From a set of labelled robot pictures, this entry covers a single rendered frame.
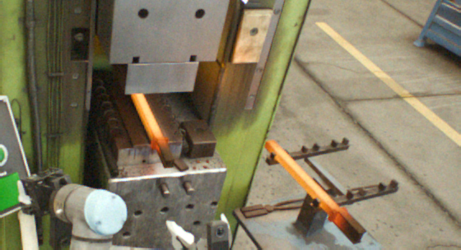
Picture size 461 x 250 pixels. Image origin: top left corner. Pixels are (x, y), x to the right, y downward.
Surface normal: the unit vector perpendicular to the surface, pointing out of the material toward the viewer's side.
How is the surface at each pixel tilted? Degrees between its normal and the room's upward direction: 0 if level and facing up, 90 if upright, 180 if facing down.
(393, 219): 0
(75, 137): 90
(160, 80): 90
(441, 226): 0
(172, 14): 90
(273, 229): 0
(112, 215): 60
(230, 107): 90
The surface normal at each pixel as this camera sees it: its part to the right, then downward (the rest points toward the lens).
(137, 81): 0.29, 0.59
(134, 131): 0.14, -0.80
